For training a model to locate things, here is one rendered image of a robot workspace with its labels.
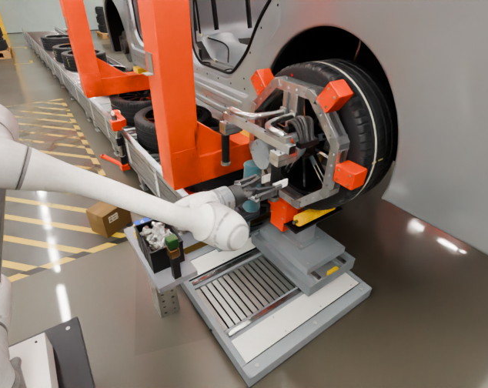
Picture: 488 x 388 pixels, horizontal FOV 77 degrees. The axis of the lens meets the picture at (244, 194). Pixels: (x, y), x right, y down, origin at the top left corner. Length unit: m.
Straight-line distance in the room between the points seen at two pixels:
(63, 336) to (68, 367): 0.14
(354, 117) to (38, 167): 0.98
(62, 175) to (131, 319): 1.12
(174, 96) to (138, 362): 1.22
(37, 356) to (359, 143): 1.33
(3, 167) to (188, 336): 1.18
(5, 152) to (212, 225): 0.47
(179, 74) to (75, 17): 1.93
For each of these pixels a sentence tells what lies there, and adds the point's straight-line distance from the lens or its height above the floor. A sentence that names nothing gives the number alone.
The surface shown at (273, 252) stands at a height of 0.15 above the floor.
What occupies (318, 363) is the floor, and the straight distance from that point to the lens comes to 1.65.
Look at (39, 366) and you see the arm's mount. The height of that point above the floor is 0.39.
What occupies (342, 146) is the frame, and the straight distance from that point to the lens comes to 1.19.
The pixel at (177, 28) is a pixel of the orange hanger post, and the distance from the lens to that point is 1.45.
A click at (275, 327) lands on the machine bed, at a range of 1.61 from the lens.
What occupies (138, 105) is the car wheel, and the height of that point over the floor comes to 0.48.
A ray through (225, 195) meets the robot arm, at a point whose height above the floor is 0.87.
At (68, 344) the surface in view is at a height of 0.30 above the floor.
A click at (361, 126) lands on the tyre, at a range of 1.22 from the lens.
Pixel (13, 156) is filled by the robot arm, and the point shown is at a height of 1.12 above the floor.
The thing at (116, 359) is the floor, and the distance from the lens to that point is 1.70.
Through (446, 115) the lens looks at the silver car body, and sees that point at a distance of 1.14.
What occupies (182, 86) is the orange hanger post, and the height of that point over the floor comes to 1.05.
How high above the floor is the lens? 1.42
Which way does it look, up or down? 34 degrees down
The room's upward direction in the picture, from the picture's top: 1 degrees clockwise
